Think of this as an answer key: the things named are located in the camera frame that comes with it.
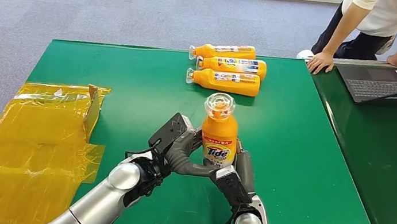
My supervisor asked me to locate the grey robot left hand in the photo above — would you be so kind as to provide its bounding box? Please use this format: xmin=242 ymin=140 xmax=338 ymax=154
xmin=163 ymin=123 xmax=226 ymax=181

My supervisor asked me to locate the person's right hand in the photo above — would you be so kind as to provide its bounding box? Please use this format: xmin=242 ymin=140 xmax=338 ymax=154
xmin=305 ymin=49 xmax=336 ymax=78

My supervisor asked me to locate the dark grey laptop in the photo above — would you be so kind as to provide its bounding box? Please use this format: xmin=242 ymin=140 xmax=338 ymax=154
xmin=332 ymin=59 xmax=397 ymax=109

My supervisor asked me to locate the yellow plastic sheet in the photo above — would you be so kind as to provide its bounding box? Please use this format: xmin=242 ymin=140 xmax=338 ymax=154
xmin=0 ymin=72 xmax=114 ymax=224

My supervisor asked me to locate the orange Tide detergent bottle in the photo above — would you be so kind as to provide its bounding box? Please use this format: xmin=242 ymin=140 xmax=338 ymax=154
xmin=195 ymin=90 xmax=244 ymax=172

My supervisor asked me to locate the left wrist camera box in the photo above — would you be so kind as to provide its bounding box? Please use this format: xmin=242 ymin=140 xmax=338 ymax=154
xmin=147 ymin=110 xmax=196 ymax=157

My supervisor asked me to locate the green conveyor belt table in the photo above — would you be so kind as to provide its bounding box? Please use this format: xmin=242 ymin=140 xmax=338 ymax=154
xmin=291 ymin=46 xmax=397 ymax=224

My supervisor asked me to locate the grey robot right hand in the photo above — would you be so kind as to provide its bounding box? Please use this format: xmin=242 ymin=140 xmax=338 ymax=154
xmin=228 ymin=138 xmax=263 ymax=196

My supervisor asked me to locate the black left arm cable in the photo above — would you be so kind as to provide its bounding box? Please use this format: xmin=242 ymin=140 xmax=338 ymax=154
xmin=124 ymin=141 xmax=158 ymax=164

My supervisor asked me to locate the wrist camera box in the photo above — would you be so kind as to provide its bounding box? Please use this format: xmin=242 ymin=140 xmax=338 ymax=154
xmin=211 ymin=163 xmax=257 ymax=211
xmin=147 ymin=110 xmax=196 ymax=157

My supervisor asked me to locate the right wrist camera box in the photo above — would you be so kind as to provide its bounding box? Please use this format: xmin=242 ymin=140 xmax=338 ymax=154
xmin=211 ymin=163 xmax=257 ymax=211

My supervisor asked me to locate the green table mat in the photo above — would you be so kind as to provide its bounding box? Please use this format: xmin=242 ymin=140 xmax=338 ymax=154
xmin=7 ymin=24 xmax=397 ymax=224

